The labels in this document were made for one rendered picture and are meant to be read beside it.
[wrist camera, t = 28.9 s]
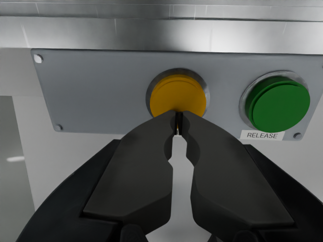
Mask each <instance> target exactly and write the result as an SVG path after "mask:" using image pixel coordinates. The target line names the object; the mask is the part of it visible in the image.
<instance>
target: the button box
mask: <svg viewBox="0 0 323 242"><path fill-rule="evenodd" d="M30 53H31V57H32V60H33V63H34V67H35V70H36V73H37V77H38V80H39V83H40V86H41V90H42V93H43V96H44V99H45V102H46V106H47V109H48V112H49V115H50V119H51V123H52V126H53V128H54V130H55V131H56V132H61V133H99V134H127V133H129V132H130V131H131V130H133V129H134V128H136V127H137V126H139V125H141V124H142V123H144V122H146V121H148V120H150V119H152V118H154V116H153V114H152V112H151V109H150V98H151V94H152V91H153V89H154V87H155V85H156V84H157V83H158V82H159V81H160V80H162V79H163V78H165V77H167V76H170V75H175V74H181V75H186V76H189V77H191V78H193V79H195V80H196V81H197V82H198V83H199V84H200V85H201V87H202V89H203V91H204V94H205V97H206V108H205V111H204V113H203V115H202V118H204V119H206V120H208V121H210V122H212V123H214V124H216V125H217V126H219V127H221V128H223V129H224V130H226V131H227V132H229V133H230V134H231V135H233V136H234V137H235V138H236V139H250V140H276V141H300V140H301V139H302V138H303V136H304V134H305V132H306V129H307V127H308V125H309V123H310V121H311V119H312V116H313V114H314V112H315V110H316V107H317V105H318V103H319V101H320V98H321V96H322V94H323V54H284V53H241V52H198V51H155V50H112V49H69V48H32V49H31V50H30ZM276 77H286V78H290V79H292V80H294V81H296V82H298V83H300V84H302V85H303V86H304V87H305V88H306V89H307V91H308V92H309V95H310V106H309V109H308V111H307V113H306V115H305V116H304V117H303V119H302V120H301V121H300V122H299V123H297V124H296V125H295V126H293V127H291V128H289V129H287V130H285V131H282V132H278V133H266V132H262V131H260V130H258V129H256V128H255V127H254V126H253V125H252V123H251V122H250V120H249V119H248V118H247V116H246V112H245V105H246V101H247V98H248V97H249V95H250V93H251V92H252V91H253V90H254V88H256V87H257V86H258V85H259V84H261V83H263V82H264V81H267V80H269V79H272V78H276Z"/></svg>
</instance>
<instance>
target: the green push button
mask: <svg viewBox="0 0 323 242"><path fill-rule="evenodd" d="M309 106H310V95H309V92H308V91H307V89H306V88H305V87H304V86H303V85H302V84H300V83H298V82H296V81H294V80H292V79H290V78H286V77H276V78H272V79H269V80H267V81H264V82H263V83H261V84H259V85H258V86H257V87H256V88H254V90H253V91H252V92H251V93H250V95H249V97H248V98H247V101H246V105H245V112H246V116H247V118H248V119H249V120H250V122H251V123H252V125H253V126H254V127H255V128H256V129H258V130H260V131H262V132H266V133H278V132H282V131H285V130H287V129H289V128H291V127H293V126H295V125H296V124H297V123H299V122H300V121H301V120H302V119H303V117H304V116H305V115H306V113H307V111H308V109H309Z"/></svg>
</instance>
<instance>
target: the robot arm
mask: <svg viewBox="0 0 323 242"><path fill-rule="evenodd" d="M177 127H178V131H179V135H181V136H182V137H183V138H184V139H185V141H186V142H187V147H186V157H187V159H188V160H189V161H190V162H191V163H192V165H193V166H194V171H193V179H192V186H191V194H190V201H191V207H192V214H193V219H194V221H195V222H196V224H197V225H199V226H200V227H202V228H203V229H205V230H206V231H208V232H209V233H211V234H213V235H214V236H216V239H217V242H323V202H322V201H320V200H319V199H318V198H317V197H316V196H315V195H314V194H313V193H311V192H310V191H309V190H308V189H307V188H305V187H304V186H303V185H302V184H300V183H299V182H298V181H297V180H295V179H294V178H293V177H291V176H290V175H289V174H288V173H286V172H285V171H284V170H283V169H281V168H280V167H279V166H277V165H276V164H275V163H273V162H272V161H271V160H270V159H268V158H267V157H266V156H265V155H264V154H262V153H261V152H260V151H259V150H257V149H256V148H255V147H253V146H252V145H251V144H246V145H244V144H242V143H241V142H240V141H239V140H238V139H236V138H235V137H234V136H233V135H231V134H230V133H229V132H227V131H226V130H224V129H223V128H221V127H219V126H217V125H216V124H214V123H212V122H210V121H208V120H206V119H204V118H202V117H200V116H198V115H196V114H194V113H192V112H190V111H188V110H185V111H180V112H178V111H174V110H169V111H167V112H165V113H163V114H161V115H159V116H156V117H154V118H152V119H150V120H148V121H146V122H144V123H142V124H141V125H139V126H137V127H136V128H134V129H133V130H131V131H130V132H129V133H127V134H126V135H125V136H124V137H122V138H121V139H120V140H119V139H113V140H112V141H111V142H109V143H108V144H107V145H106V146H105V147H103V148H102V149H101V150H100V151H99V152H98V153H96V154H95V155H94V156H93V157H92V158H90V159H89V160H88V161H87V162H85V163H84V164H83V165H82V166H80V167H79V168H78V169H77V170H76V171H74V172H73V173H72V174H71V175H70V176H68V177H67V178H66V179H65V180H64V181H63V182H62V183H61V184H60V185H59V186H58V187H57V188H55V190H54V191H53V192H52V193H51V194H50V195H49V196H48V197H47V198H46V199H45V201H44V202H43V203H42V204H41V205H40V207H39V208H38V209H37V210H36V212H35V213H34V214H33V216H32V217H31V218H30V220H29V221H28V223H27V224H26V226H25V227H24V229H23V230H22V232H21V234H20V235H19V237H18V239H17V240H16V242H148V240H147V238H146V235H147V234H149V233H151V232H152V231H154V230H156V229H158V228H159V227H161V226H163V225H165V224H166V223H167V222H168V221H169V220H170V217H171V205H172V189H173V167H172V165H171V164H170V163H169V162H168V160H169V159H170V158H171V157H172V145H173V137H174V135H177Z"/></svg>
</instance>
